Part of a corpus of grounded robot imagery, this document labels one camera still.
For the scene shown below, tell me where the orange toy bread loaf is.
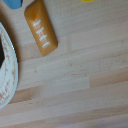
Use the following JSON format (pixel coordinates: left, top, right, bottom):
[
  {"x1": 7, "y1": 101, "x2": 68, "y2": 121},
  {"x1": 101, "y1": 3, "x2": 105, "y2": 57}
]
[{"x1": 23, "y1": 0, "x2": 59, "y2": 57}]

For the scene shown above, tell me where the white floral rimmed plate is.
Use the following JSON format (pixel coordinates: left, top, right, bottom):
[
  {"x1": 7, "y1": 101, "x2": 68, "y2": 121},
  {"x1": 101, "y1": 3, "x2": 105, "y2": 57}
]
[{"x1": 0, "y1": 22, "x2": 20, "y2": 110}]

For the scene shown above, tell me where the yellow plastic object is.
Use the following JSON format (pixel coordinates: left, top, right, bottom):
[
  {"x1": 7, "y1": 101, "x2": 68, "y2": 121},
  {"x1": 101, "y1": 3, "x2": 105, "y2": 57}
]
[{"x1": 80, "y1": 0, "x2": 96, "y2": 3}]

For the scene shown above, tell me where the blue plastic object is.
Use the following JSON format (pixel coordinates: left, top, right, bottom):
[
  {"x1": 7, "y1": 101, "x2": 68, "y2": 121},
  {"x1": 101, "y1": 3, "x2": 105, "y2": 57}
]
[{"x1": 2, "y1": 0, "x2": 24, "y2": 10}]

